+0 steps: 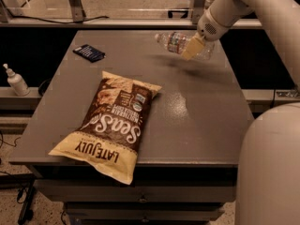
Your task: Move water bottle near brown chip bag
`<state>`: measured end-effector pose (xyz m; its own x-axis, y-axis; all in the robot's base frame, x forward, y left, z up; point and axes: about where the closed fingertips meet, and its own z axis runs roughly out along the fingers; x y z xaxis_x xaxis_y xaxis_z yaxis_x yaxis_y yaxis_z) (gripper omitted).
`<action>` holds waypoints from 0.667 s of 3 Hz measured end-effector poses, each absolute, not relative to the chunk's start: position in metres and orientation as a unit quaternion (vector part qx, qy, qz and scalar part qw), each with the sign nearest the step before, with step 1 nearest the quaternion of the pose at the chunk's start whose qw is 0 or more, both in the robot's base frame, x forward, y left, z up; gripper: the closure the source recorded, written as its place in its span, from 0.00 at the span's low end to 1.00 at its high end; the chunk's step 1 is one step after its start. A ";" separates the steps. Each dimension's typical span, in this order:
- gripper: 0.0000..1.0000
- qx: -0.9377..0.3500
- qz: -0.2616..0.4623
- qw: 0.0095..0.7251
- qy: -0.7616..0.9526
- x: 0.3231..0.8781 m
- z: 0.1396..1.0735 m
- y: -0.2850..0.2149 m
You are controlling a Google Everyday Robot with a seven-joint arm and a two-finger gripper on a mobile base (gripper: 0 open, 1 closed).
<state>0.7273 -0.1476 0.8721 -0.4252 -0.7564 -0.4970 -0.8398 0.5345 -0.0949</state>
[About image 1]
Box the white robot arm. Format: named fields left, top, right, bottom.
left=184, top=0, right=300, bottom=225

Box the small dark blue packet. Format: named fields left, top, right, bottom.
left=73, top=44, right=106, bottom=63

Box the white pump dispenser bottle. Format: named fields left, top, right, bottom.
left=3, top=64, right=30, bottom=97

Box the brown Late July chip bag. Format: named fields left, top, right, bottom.
left=50, top=71, right=161, bottom=185

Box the grey drawer cabinet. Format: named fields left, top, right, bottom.
left=26, top=164, right=238, bottom=225

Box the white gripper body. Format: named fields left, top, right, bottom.
left=197, top=8, right=230, bottom=41

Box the black cable on ledge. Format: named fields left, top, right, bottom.
left=6, top=7, right=111, bottom=25

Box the black power strip on floor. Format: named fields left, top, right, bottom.
left=18, top=181, right=36, bottom=225

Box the clear plastic water bottle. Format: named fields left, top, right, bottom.
left=155, top=32, right=215, bottom=60

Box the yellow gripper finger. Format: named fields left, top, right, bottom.
left=181, top=33, right=205, bottom=60

